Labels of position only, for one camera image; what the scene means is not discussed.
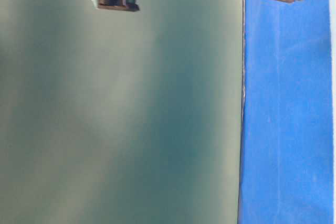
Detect blue table cloth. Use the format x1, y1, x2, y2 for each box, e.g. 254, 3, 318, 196
238, 0, 335, 223

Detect dark green backdrop board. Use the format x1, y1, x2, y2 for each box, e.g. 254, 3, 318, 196
1, 0, 242, 223

